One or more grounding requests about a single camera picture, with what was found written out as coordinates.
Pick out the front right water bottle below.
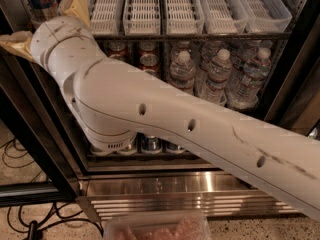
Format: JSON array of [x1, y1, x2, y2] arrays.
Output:
[[229, 48, 271, 104]]

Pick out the black fridge door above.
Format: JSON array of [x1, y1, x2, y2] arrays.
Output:
[[0, 3, 81, 208]]

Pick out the stainless steel fridge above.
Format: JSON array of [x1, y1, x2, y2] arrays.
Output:
[[1, 0, 320, 221]]

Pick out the second-row right Coca-Cola can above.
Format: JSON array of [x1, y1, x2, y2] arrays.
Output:
[[138, 54, 160, 77]]

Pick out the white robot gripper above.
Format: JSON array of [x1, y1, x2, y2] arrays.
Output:
[[0, 0, 98, 72]]

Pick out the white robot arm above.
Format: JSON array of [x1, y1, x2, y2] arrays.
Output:
[[12, 16, 320, 218]]

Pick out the front middle water bottle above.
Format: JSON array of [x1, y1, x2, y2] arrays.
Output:
[[200, 49, 232, 104]]

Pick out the black floor cables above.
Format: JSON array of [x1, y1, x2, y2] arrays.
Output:
[[0, 137, 104, 240]]

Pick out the second-row middle Coca-Cola can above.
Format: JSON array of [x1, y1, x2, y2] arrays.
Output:
[[107, 41, 128, 62]]

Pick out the second-row coca-cola can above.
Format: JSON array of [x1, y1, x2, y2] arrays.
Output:
[[107, 41, 128, 62], [138, 54, 160, 77]]

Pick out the water bottle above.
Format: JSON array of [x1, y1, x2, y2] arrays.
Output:
[[229, 48, 271, 104], [168, 51, 196, 95], [200, 49, 232, 104]]

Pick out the clear plastic bin foreground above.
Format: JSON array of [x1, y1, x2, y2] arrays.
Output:
[[103, 210, 212, 240]]

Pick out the front left water bottle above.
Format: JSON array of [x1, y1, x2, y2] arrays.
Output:
[[168, 51, 196, 95]]

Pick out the clear plastic shelf tray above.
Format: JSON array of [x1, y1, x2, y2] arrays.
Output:
[[200, 0, 248, 34], [164, 0, 204, 35], [87, 0, 124, 36], [122, 0, 161, 35], [240, 0, 292, 33]]

